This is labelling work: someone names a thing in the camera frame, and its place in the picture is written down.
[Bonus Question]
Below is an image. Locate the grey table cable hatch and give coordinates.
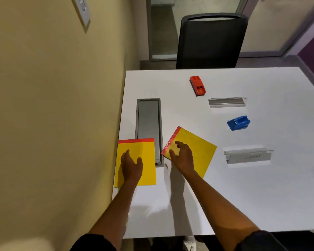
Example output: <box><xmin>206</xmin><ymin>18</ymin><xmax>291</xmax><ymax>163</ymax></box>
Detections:
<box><xmin>135</xmin><ymin>98</ymin><xmax>165</xmax><ymax>168</ymax></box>

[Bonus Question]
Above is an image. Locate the clear acrylic name sign holder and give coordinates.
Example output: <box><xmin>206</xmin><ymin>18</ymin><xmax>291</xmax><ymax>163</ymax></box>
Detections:
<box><xmin>223</xmin><ymin>147</ymin><xmax>274</xmax><ymax>165</ymax></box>
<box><xmin>208</xmin><ymin>97</ymin><xmax>248</xmax><ymax>108</ymax></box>

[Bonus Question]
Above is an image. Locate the person's right hand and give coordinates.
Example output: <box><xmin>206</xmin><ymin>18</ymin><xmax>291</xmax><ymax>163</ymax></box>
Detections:
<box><xmin>168</xmin><ymin>140</ymin><xmax>196</xmax><ymax>176</ymax></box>

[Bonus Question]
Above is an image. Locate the person's white shoe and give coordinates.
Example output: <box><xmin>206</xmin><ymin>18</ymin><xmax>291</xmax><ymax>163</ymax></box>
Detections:
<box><xmin>182</xmin><ymin>235</ymin><xmax>199</xmax><ymax>251</ymax></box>

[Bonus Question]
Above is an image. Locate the person's left forearm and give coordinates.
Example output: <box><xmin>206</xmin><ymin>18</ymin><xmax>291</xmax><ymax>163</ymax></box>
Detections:
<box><xmin>88</xmin><ymin>180</ymin><xmax>138</xmax><ymax>249</ymax></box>

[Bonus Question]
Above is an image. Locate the white wall switch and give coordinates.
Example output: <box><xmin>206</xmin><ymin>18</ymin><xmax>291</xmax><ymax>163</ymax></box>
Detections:
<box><xmin>73</xmin><ymin>0</ymin><xmax>91</xmax><ymax>27</ymax></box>

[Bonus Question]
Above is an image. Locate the person's black left sleeve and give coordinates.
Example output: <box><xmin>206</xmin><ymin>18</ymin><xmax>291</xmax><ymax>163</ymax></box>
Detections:
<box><xmin>69</xmin><ymin>234</ymin><xmax>118</xmax><ymax>251</ymax></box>

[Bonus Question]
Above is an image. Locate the person's black right sleeve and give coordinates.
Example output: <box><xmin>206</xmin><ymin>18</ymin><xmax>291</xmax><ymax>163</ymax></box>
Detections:
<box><xmin>235</xmin><ymin>230</ymin><xmax>288</xmax><ymax>251</ymax></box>

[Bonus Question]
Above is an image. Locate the blue tape dispenser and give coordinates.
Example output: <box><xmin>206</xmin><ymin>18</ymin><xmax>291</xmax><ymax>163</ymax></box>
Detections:
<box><xmin>227</xmin><ymin>115</ymin><xmax>251</xmax><ymax>131</ymax></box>

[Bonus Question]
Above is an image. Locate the person's left hand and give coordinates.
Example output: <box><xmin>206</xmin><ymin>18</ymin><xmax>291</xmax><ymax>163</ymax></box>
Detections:
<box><xmin>120</xmin><ymin>150</ymin><xmax>144</xmax><ymax>185</ymax></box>

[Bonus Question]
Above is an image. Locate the red stapler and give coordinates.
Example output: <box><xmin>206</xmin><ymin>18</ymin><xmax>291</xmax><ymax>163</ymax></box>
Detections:
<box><xmin>189</xmin><ymin>76</ymin><xmax>207</xmax><ymax>97</ymax></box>

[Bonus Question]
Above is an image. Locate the person's black sleeve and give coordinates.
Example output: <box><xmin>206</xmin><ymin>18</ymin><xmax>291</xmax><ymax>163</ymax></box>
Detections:
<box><xmin>235</xmin><ymin>230</ymin><xmax>288</xmax><ymax>251</ymax></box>
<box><xmin>69</xmin><ymin>234</ymin><xmax>118</xmax><ymax>251</ymax></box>

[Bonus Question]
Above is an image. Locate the person's right forearm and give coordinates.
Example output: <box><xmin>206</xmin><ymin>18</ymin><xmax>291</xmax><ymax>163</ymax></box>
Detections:
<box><xmin>183</xmin><ymin>168</ymin><xmax>261</xmax><ymax>251</ymax></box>

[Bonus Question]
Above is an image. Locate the glass partition with grey frame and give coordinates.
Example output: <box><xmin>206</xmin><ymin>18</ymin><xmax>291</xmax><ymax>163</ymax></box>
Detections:
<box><xmin>146</xmin><ymin>0</ymin><xmax>314</xmax><ymax>61</ymax></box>

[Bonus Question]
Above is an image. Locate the yellow notepad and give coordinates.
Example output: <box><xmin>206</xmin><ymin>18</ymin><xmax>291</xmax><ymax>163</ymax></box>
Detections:
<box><xmin>161</xmin><ymin>125</ymin><xmax>218</xmax><ymax>178</ymax></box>
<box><xmin>114</xmin><ymin>138</ymin><xmax>157</xmax><ymax>188</ymax></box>

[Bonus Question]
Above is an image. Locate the black mesh office chair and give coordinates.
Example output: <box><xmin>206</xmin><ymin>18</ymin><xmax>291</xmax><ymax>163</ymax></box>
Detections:
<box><xmin>175</xmin><ymin>13</ymin><xmax>249</xmax><ymax>70</ymax></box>

